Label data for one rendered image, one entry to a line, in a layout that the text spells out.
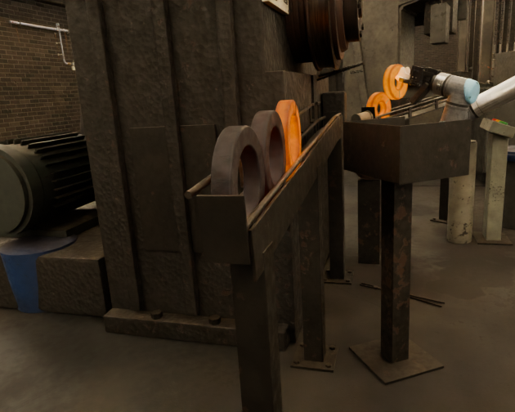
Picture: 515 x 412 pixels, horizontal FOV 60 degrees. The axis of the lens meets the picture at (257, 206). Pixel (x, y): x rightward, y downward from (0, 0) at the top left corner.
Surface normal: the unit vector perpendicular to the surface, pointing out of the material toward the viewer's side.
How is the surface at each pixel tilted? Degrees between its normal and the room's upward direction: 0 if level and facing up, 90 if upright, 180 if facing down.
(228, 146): 44
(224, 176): 72
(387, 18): 90
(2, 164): 90
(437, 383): 0
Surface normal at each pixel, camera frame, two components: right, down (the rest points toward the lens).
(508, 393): -0.06, -0.97
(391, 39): -0.51, 0.24
